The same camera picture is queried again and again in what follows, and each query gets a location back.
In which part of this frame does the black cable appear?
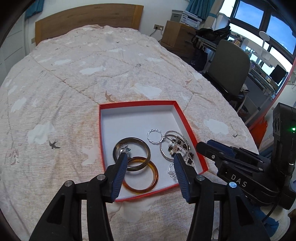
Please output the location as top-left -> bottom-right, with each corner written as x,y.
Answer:
261,203 -> 278,223

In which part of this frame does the teal curtain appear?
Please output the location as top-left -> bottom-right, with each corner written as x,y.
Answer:
25,0 -> 45,20
186,0 -> 224,20

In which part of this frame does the black bag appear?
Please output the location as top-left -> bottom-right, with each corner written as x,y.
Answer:
196,26 -> 231,45

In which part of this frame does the white printer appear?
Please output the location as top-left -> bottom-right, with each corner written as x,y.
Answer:
170,10 -> 202,29

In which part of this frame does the wooden dresser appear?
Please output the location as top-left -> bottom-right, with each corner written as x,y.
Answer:
160,21 -> 196,60

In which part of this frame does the red shallow box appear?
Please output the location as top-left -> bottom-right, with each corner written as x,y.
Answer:
99,100 -> 208,202

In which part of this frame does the teal curtain left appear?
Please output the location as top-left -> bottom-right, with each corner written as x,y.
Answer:
25,0 -> 45,20

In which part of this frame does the thin silver bangle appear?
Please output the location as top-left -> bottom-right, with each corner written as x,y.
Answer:
159,131 -> 192,162

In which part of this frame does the white sliding wardrobe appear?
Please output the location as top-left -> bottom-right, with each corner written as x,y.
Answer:
0,13 -> 26,84

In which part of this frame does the large twisted silver hoop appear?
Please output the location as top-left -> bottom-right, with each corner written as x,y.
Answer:
168,162 -> 178,182

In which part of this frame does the teal curtain right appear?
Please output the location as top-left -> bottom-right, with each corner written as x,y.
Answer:
186,0 -> 224,20

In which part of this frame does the wall power socket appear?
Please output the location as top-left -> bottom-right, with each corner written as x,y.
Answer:
154,24 -> 164,31

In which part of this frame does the dark brown bangle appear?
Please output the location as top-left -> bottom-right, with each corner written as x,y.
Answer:
112,137 -> 151,172

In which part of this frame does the grey office chair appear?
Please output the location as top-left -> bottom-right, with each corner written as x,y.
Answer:
204,40 -> 250,111

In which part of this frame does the wooden headboard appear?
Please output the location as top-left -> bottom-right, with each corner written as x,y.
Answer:
35,4 -> 144,44

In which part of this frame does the white desk lamp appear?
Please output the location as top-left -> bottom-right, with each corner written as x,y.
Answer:
259,31 -> 270,61

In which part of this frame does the amber translucent bangle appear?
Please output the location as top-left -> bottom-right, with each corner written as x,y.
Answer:
123,161 -> 159,194

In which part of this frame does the dark beaded bracelet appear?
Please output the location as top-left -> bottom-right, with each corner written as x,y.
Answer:
167,136 -> 195,165

